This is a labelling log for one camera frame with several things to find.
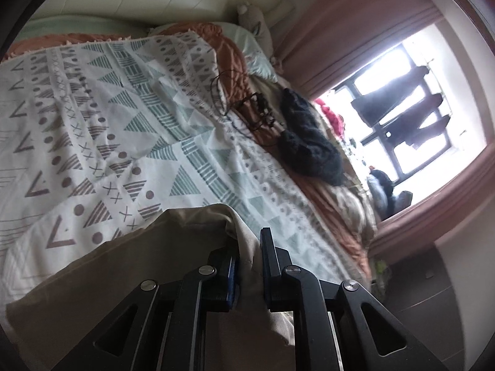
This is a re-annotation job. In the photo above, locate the small green thing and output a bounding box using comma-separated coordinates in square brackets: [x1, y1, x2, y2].
[373, 259, 389, 283]

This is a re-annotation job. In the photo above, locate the tangled black cable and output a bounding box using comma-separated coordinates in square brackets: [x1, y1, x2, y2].
[211, 70, 281, 145]

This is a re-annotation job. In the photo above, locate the pale green pillow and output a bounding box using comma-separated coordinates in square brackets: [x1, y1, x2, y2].
[217, 21, 279, 82]

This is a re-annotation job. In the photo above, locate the dark clothes pile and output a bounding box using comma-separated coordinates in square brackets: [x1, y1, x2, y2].
[365, 166, 412, 219]

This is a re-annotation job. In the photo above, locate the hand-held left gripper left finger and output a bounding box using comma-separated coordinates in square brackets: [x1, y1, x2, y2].
[50, 249, 238, 371]

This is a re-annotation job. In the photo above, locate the black knit garment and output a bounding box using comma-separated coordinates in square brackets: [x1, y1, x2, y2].
[276, 88, 345, 186]

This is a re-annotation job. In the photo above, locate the geometric patterned blanket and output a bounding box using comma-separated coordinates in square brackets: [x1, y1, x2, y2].
[0, 33, 349, 302]

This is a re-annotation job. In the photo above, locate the orange quilt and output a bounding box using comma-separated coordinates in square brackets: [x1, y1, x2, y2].
[6, 23, 372, 279]

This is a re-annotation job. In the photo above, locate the beige jacket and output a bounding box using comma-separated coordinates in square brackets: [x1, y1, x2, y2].
[6, 203, 298, 371]

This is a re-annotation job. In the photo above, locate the grey plush toy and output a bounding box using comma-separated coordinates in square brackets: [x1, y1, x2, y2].
[236, 3, 277, 60]

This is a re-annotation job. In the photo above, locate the beige crumpled duvet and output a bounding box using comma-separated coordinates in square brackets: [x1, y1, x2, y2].
[333, 181, 377, 236]

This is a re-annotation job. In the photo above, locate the dark hanging garment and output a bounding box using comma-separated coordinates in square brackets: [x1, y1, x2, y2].
[387, 92, 443, 140]
[410, 115, 451, 151]
[350, 65, 431, 126]

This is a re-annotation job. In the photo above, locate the pink curtain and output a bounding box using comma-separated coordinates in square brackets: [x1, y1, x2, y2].
[271, 0, 453, 99]
[367, 139, 492, 258]

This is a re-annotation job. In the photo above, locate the grey wardrobe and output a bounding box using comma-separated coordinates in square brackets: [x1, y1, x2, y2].
[383, 240, 480, 371]

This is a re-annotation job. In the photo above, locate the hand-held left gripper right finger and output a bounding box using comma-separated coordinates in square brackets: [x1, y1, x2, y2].
[260, 227, 449, 371]

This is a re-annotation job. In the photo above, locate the red cloth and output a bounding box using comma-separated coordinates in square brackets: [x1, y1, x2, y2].
[314, 98, 347, 140]

